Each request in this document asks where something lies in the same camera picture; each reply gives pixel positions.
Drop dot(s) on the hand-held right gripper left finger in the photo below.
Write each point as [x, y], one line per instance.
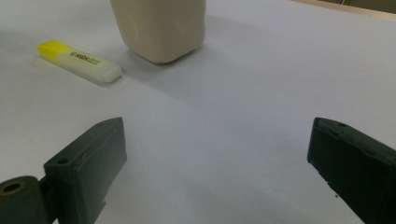
[90, 161]

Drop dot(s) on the yellow highlighter pen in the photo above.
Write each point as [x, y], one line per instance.
[81, 60]

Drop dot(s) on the beige square cup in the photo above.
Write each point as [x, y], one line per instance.
[162, 28]

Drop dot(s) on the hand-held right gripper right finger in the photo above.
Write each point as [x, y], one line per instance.
[351, 165]

